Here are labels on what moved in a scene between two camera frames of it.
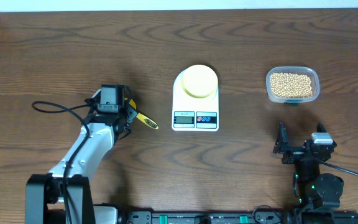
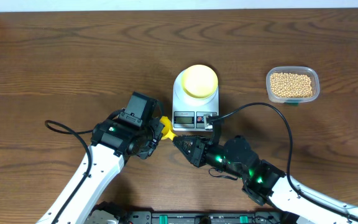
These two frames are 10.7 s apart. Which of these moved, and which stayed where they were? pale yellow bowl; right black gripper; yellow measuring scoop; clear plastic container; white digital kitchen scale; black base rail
Moved: yellow measuring scoop; right black gripper
Stayed: white digital kitchen scale; clear plastic container; pale yellow bowl; black base rail
